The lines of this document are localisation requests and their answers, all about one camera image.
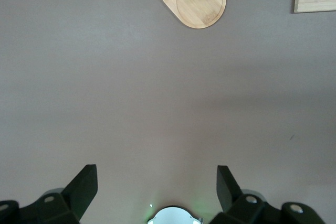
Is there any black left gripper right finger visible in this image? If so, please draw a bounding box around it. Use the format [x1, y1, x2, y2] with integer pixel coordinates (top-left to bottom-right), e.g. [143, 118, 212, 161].
[209, 165, 325, 224]

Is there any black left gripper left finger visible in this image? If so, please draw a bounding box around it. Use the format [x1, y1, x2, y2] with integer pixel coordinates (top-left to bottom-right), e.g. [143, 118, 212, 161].
[0, 164, 99, 224]

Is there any wooden mug tree stand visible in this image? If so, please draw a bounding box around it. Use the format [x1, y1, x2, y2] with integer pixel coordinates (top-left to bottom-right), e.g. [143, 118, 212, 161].
[151, 0, 227, 29]

